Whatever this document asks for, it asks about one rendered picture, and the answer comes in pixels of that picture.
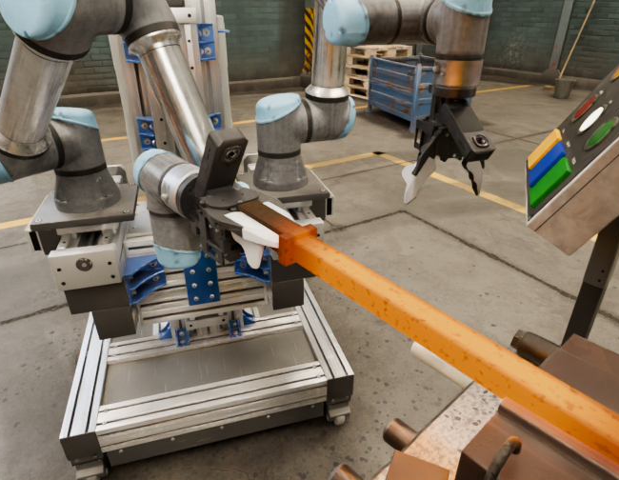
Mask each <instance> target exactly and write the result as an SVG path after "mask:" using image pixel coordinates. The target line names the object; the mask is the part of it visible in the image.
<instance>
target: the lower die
mask: <svg viewBox="0 0 619 480"><path fill-rule="evenodd" d="M538 368H539V369H541V370H543V371H545V372H547V373H549V374H550V375H552V376H554V377H555V378H557V379H559V380H561V381H562V382H564V383H566V384H567V385H569V386H571V387H572V388H574V389H576V390H578V391H580V392H582V393H583V394H585V395H586V396H588V397H589V398H591V399H593V400H594V401H596V402H598V403H599V404H601V405H603V406H605V407H606V408H608V409H610V410H612V411H614V412H616V413H617V414H619V354H618V353H616V352H614V351H612V350H608V349H606V348H604V347H602V346H600V345H597V344H595V343H593V342H591V341H590V340H587V339H585V338H583V337H581V336H579V335H576V334H573V335H572V336H571V337H570V338H569V339H568V341H567V342H566V343H565V344H564V345H563V346H562V347H561V348H560V349H559V348H555V350H554V351H553V352H552V353H551V354H550V355H549V356H548V357H547V359H546V360H545V361H544V362H543V363H542V364H541V365H540V366H539V367H538ZM511 436H516V437H518V438H519V439H520V440H521V443H522V447H521V450H520V453H519V454H517V455H514V454H511V455H510V456H509V458H508V460H507V462H506V463H505V465H504V467H503V468H502V469H501V471H500V473H499V475H498V478H497V480H619V464H617V463H615V462H614V461H612V460H610V459H609V458H607V457H606V456H605V455H603V454H601V453H600V452H598V451H596V450H594V449H592V448H591V447H589V446H587V445H586V444H584V443H582V442H581V441H579V440H577V439H576V438H574V437H572V436H571V435H569V434H567V433H566V432H564V431H563V430H560V429H559V428H557V427H555V426H554V425H552V424H551V423H550V422H548V421H546V420H545V419H543V418H541V417H540V416H538V415H536V414H535V413H533V412H531V411H530V410H527V409H526V408H524V407H522V406H521V405H519V404H517V403H516V402H514V401H512V400H511V399H509V398H507V397H505V398H504V399H503V400H502V401H501V402H500V404H499V407H498V410H497V412H496V413H495V414H494V415H493V416H492V417H491V418H490V420H489V421H488V422H487V424H486V425H485V426H484V427H483V428H481V429H480V430H479V431H478V433H477V434H476V435H475V436H474V437H473V438H472V439H471V440H470V441H469V443H468V444H467V445H466V446H465V447H464V448H463V449H462V450H461V454H460V459H459V463H458V467H457V471H456V474H455V478H454V480H484V478H485V476H486V473H487V470H488V468H489V465H490V463H491V461H492V459H493V458H494V456H495V454H496V452H497V451H498V450H499V449H500V448H501V446H502V445H503V444H504V443H505V442H506V441H507V439H509V438H510V437H511Z"/></svg>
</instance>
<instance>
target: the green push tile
mask: <svg viewBox="0 0 619 480"><path fill-rule="evenodd" d="M571 173H572V170H571V167H570V164H569V159H568V158H566V157H562V158H561V159H560V160H559V161H558V162H557V163H556V164H555V165H554V166H553V167H552V168H551V169H550V170H549V171H548V172H547V173H546V174H545V175H544V176H543V177H542V178H541V179H540V180H539V181H538V182H537V183H536V184H535V185H534V186H533V187H532V188H531V189H530V190H529V203H530V207H531V208H533V209H535V208H536V207H537V206H538V205H539V204H540V203H541V202H542V201H543V200H544V199H545V198H546V197H547V196H548V195H549V194H550V193H551V192H552V191H553V190H555V189H556V188H557V187H558V186H559V185H560V184H561V183H562V182H563V181H564V180H565V179H566V178H567V177H568V176H569V175H570V174H571Z"/></svg>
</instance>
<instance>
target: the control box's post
mask: <svg viewBox="0 0 619 480"><path fill-rule="evenodd" d="M618 260H619V224H618V223H614V222H611V223H609V224H608V225H607V226H606V227H604V228H603V229H602V230H601V231H599V232H598V235H597V238H596V241H595V244H594V247H593V250H592V253H591V256H590V258H589V262H588V265H587V268H586V271H585V274H584V277H583V283H582V285H581V288H580V290H579V293H578V296H577V299H576V302H575V305H574V308H573V311H572V314H571V316H570V319H569V323H568V326H567V329H566V332H565V335H564V338H563V341H562V344H561V347H562V346H563V345H564V344H565V343H566V342H567V341H568V339H569V338H570V337H571V336H572V335H573V334H576V335H579V336H581V337H583V338H585V339H587V340H588V338H589V334H590V331H591V328H592V326H593V323H594V320H595V318H596V315H597V312H598V311H599V308H600V306H601V303H602V300H603V298H604V295H605V292H606V290H607V287H608V284H609V282H610V280H611V277H612V275H613V273H614V270H615V268H616V265H617V262H618Z"/></svg>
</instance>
